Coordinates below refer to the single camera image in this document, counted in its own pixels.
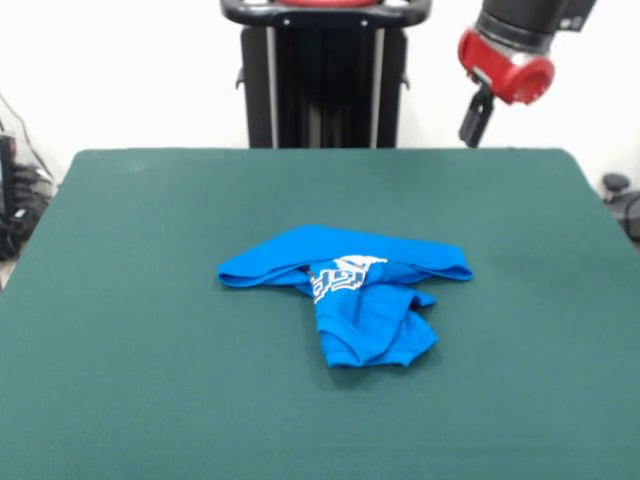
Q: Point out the dark green table cloth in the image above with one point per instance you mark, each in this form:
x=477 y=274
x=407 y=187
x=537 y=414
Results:
x=150 y=350

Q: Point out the black office chair base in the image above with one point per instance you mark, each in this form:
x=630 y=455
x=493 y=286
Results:
x=616 y=182

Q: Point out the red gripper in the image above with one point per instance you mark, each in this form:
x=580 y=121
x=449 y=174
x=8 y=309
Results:
x=495 y=65

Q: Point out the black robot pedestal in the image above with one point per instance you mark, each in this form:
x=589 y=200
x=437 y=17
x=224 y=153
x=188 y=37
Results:
x=325 y=85

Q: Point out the black equipment box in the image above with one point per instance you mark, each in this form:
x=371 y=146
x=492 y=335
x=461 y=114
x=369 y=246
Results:
x=6 y=175

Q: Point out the blue shirt with white print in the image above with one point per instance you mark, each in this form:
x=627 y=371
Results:
x=370 y=320

